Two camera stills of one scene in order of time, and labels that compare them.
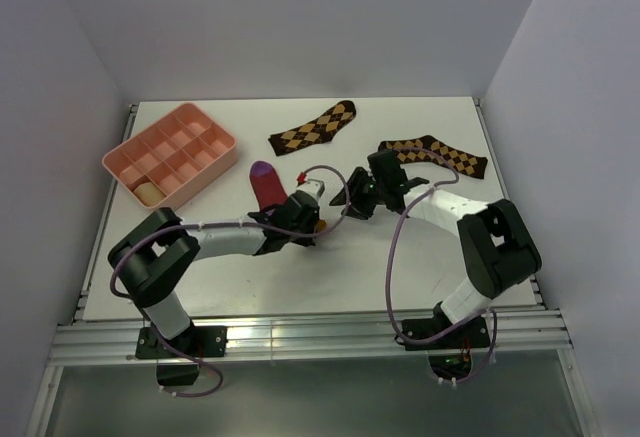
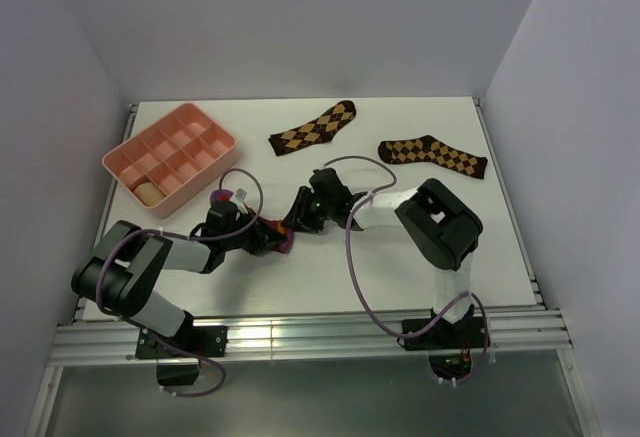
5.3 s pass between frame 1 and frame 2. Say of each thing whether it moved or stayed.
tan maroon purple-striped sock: stayed
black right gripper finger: moved
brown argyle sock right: stayed
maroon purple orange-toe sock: moved
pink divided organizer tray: stayed
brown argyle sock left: stayed
